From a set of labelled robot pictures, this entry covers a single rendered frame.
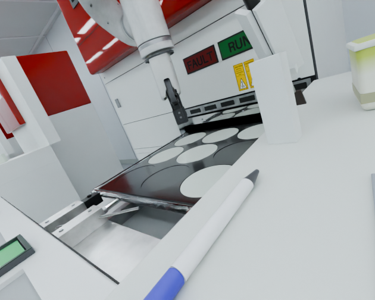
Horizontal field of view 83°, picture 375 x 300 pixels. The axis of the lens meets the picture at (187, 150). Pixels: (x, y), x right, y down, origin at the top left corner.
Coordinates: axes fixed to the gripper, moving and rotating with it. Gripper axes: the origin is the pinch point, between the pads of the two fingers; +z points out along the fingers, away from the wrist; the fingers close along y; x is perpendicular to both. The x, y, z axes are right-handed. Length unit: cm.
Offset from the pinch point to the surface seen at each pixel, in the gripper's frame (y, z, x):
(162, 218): 18.9, 16.1, -9.6
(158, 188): 22.0, 8.2, -6.9
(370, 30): -101, 2, 134
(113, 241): 30.6, 10.1, -13.6
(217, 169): 22.3, 8.1, 4.1
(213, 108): -10.7, 2.5, 10.0
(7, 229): 33.0, 2.1, -23.9
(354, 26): -106, -4, 128
